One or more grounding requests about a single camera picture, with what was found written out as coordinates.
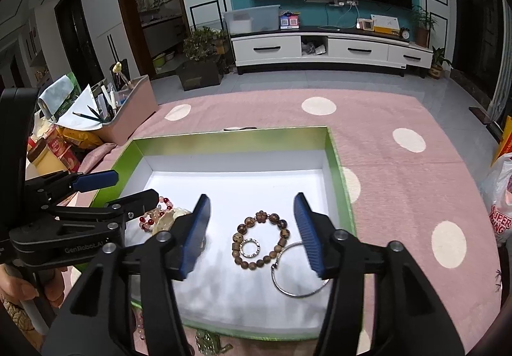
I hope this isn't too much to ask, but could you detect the clear plastic storage bin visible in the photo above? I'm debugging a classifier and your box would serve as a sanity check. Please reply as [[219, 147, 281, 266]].
[[223, 5, 281, 36]]

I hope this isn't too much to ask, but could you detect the brown wooden bead bracelet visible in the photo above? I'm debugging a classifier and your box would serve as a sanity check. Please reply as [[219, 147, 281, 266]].
[[232, 211, 291, 270]]

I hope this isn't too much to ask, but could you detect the pink organizer box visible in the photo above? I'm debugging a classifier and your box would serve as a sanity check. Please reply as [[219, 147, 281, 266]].
[[92, 74, 158, 146]]

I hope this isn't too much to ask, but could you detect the person's left hand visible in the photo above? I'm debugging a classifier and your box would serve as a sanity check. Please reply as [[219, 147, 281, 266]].
[[0, 265, 67, 306]]

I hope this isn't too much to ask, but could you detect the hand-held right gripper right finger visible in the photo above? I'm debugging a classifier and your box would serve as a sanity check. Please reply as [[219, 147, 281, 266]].
[[293, 192, 467, 356]]

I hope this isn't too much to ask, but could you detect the white plastic bag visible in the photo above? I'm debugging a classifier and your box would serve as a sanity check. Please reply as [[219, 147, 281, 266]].
[[480, 154, 512, 249]]

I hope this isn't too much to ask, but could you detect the planter with green plants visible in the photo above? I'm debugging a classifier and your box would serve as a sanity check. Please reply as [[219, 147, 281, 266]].
[[176, 26, 230, 92]]

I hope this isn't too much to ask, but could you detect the green cardboard box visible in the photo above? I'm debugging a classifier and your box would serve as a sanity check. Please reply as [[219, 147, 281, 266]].
[[90, 125, 358, 342]]

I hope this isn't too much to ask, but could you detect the white paper sheet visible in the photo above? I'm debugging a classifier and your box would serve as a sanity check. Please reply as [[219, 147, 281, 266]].
[[56, 84, 105, 131]]

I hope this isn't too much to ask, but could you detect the orange snack packet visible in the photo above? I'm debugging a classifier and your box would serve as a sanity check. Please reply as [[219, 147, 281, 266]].
[[58, 126, 105, 149]]

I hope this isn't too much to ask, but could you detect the silver bangle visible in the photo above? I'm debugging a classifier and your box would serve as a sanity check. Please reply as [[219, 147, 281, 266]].
[[271, 241, 332, 298]]

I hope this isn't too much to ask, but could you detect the rhinestone ring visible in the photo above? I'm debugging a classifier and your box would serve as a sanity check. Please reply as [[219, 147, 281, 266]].
[[240, 238, 261, 258]]

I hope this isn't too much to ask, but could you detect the red bead bracelet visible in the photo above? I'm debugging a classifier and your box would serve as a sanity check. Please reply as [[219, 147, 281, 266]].
[[139, 196, 175, 234]]

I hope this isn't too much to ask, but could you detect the white wristwatch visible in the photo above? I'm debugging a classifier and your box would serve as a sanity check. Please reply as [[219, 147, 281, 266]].
[[154, 206, 209, 253]]

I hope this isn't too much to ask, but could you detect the green jade charm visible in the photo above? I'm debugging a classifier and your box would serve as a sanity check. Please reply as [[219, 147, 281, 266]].
[[194, 330, 235, 356]]

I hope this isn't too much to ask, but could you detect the tall potted plant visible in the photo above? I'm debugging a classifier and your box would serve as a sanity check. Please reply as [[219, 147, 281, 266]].
[[410, 6, 438, 48]]

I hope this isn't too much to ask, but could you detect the yellow white box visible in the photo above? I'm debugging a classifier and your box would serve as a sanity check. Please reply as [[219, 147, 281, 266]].
[[370, 14, 401, 37]]

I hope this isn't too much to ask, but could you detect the white television cabinet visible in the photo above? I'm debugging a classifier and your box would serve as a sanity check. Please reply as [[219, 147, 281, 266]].
[[230, 24, 435, 79]]

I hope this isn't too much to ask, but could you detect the yellow bear bottle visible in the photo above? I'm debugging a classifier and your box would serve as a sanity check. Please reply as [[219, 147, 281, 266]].
[[26, 136, 68, 177]]

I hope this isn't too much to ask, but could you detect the small potted plant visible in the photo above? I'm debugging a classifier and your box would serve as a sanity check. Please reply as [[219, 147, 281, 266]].
[[430, 46, 454, 80]]

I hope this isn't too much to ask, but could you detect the yellow paper bag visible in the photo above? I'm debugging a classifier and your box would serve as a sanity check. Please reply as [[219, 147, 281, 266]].
[[490, 116, 512, 165]]

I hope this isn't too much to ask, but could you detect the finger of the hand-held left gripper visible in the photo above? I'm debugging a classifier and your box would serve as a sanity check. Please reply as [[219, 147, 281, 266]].
[[25, 169, 119, 217], [42, 188, 160, 239]]

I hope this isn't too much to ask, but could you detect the pink polka dot blanket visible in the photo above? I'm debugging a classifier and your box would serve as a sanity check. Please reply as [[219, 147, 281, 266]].
[[66, 88, 505, 356]]

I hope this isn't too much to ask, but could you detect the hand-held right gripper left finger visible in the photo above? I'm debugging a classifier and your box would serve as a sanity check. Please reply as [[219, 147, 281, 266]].
[[42, 193, 212, 356]]

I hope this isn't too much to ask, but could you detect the green white wipes pack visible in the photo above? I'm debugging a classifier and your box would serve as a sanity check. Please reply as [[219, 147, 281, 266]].
[[38, 74, 81, 123]]

